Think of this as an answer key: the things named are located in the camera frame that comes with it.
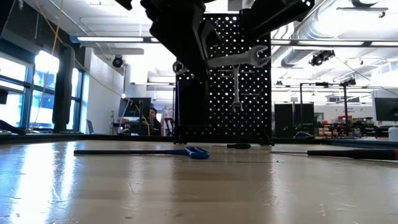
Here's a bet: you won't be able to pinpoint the yellow hanging cable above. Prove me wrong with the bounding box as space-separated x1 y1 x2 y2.
30 0 65 127

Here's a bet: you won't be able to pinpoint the person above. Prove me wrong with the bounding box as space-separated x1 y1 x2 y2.
148 107 162 136

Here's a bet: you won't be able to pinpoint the large silver combination wrench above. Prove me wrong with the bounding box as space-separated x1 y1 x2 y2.
172 44 272 76

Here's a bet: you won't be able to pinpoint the short black screwdriver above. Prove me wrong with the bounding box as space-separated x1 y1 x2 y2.
226 142 252 150

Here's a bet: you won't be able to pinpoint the red storage boxes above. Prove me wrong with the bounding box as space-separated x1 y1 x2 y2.
318 115 354 137

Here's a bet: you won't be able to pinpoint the black computer monitor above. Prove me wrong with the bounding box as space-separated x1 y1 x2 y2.
118 96 152 123
374 97 398 122

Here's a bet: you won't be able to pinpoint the large blue-framed window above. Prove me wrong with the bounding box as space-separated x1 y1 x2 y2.
0 55 85 131

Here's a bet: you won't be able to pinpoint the dark blue bar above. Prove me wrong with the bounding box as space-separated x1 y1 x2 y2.
323 139 398 149

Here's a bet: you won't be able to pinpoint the black aluminium rig frame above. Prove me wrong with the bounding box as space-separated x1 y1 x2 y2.
0 132 398 146

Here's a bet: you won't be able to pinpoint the grey coiled cable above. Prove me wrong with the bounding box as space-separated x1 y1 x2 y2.
294 130 317 139

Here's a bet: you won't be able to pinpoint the silver double prong hook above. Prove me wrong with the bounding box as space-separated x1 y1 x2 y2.
240 88 265 102

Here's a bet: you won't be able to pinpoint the small silver combination wrench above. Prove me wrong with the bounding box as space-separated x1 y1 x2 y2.
230 63 244 113

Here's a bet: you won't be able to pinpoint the large black panel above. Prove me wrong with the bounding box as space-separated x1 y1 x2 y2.
274 103 315 138

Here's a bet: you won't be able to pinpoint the black metal pegboard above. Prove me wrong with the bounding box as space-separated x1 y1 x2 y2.
174 11 275 146

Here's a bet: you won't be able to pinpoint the tall black box holder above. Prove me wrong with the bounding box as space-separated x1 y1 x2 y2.
177 78 210 128

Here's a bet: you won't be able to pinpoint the blue-handled hex key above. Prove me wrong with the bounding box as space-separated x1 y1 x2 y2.
73 146 211 161

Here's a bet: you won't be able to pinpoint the black upright pillar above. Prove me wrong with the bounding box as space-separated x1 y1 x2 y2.
52 42 76 134

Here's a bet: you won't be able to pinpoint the black pipe stand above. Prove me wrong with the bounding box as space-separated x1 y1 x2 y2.
299 81 349 138

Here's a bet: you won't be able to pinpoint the black-handled screwdriver red cap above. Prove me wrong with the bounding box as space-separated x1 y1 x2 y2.
269 149 398 162

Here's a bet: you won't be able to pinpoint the black slanted strut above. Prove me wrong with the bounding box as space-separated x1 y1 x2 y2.
0 119 27 136

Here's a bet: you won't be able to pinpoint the silver rectangular bracket hook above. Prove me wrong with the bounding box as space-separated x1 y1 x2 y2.
218 68 236 79

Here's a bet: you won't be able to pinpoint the small black camera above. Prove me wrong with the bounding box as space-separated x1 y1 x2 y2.
340 77 357 88

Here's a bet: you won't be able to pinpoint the silver ventilation duct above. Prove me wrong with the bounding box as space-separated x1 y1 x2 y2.
280 46 315 68

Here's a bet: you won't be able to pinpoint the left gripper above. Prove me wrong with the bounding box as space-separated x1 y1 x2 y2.
139 0 223 80

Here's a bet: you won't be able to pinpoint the black ceiling track fixture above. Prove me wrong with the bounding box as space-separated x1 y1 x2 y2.
336 0 389 19

